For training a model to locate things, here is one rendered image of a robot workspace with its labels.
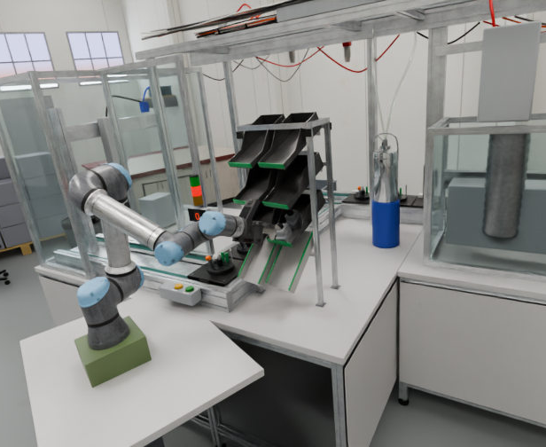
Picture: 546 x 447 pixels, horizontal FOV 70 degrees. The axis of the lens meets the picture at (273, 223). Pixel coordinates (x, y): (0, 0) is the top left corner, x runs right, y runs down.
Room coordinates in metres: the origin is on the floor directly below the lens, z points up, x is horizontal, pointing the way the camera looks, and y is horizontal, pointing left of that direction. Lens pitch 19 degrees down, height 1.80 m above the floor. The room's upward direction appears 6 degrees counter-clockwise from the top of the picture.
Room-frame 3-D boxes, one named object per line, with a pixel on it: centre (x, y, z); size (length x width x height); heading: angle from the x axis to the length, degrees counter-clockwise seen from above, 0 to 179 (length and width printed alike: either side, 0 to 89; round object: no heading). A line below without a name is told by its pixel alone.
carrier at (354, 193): (2.74, -0.68, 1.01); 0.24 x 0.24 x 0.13; 57
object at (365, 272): (2.15, 0.04, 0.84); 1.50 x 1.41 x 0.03; 57
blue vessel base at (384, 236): (2.12, -0.66, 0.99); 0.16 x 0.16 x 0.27
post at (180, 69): (2.01, 0.36, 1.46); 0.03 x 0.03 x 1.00; 57
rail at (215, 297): (1.80, 0.60, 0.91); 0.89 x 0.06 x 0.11; 57
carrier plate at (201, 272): (1.78, 0.28, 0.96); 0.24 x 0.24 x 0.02; 57
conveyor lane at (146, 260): (1.96, 0.52, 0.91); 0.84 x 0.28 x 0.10; 57
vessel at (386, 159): (2.12, -0.66, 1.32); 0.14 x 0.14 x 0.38
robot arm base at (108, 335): (1.29, 0.67, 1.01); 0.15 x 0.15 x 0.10
